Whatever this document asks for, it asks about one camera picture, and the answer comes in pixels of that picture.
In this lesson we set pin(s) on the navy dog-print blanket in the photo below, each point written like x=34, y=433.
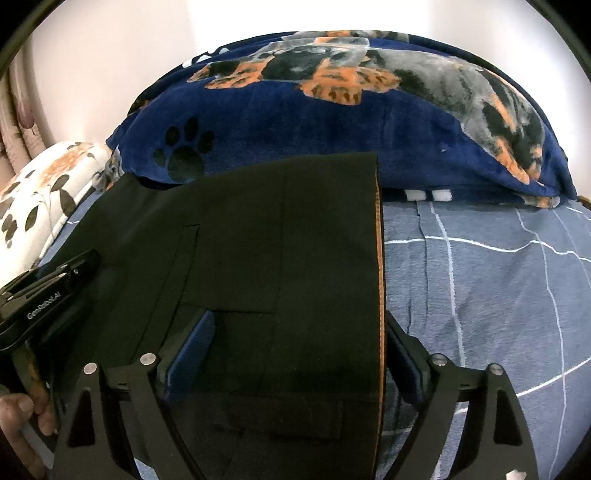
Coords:
x=323, y=129

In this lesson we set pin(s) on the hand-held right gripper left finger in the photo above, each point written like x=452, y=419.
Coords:
x=191, y=355

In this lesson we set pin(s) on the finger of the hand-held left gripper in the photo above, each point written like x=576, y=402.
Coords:
x=69, y=270

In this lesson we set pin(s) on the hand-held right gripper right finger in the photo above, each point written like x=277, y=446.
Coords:
x=413, y=369

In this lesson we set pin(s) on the white floral pillow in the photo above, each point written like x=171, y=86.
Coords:
x=41, y=194

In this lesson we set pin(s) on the black pants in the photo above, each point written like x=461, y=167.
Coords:
x=277, y=254

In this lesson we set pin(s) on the pink floral curtain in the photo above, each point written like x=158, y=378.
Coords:
x=18, y=124

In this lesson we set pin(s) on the blue-grey grid bedsheet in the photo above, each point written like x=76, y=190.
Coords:
x=485, y=300

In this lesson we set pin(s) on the person's left hand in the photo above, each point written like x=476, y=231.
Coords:
x=21, y=415

